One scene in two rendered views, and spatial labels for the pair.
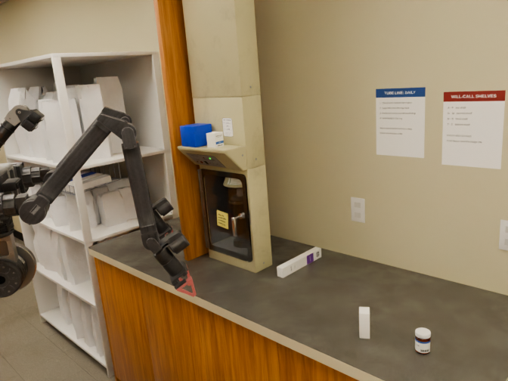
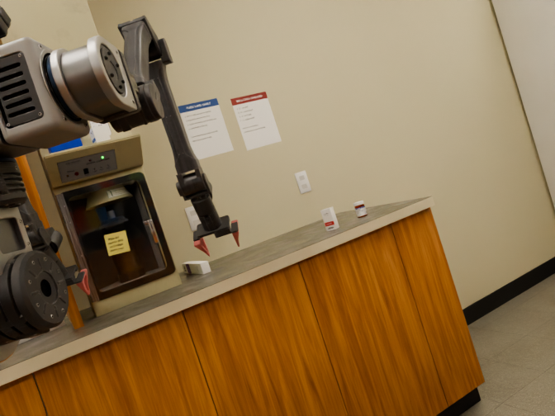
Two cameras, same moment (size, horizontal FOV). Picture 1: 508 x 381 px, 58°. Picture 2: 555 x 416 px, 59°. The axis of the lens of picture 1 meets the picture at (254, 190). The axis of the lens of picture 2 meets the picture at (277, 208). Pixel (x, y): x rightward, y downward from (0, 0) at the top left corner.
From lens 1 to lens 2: 1.95 m
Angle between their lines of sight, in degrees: 72
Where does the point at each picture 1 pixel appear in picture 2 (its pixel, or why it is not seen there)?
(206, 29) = (41, 21)
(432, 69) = (216, 85)
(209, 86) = not seen: hidden behind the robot
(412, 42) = (196, 68)
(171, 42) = not seen: outside the picture
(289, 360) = (315, 275)
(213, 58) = not seen: hidden behind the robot
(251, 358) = (277, 315)
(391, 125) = (201, 132)
